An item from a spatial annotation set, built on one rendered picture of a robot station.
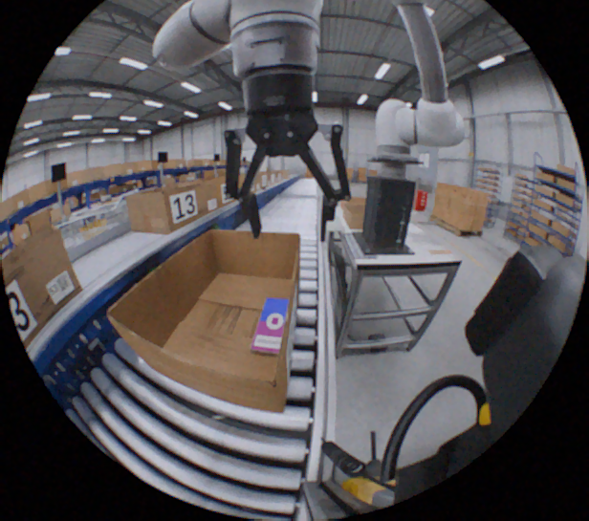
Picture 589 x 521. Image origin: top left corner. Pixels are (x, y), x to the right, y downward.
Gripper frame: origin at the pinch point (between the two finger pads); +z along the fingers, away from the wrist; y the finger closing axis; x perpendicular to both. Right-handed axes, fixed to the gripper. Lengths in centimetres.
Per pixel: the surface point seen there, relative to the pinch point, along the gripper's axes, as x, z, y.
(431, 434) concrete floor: -65, 84, 77
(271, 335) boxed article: -11.4, 21.4, -3.8
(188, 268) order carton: -0.5, 15.7, -28.0
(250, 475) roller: -39.8, 13.4, -1.5
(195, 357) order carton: -20.6, 19.4, -18.3
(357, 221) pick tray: 59, 44, 30
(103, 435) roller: -51, 9, -29
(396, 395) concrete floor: -32, 96, 59
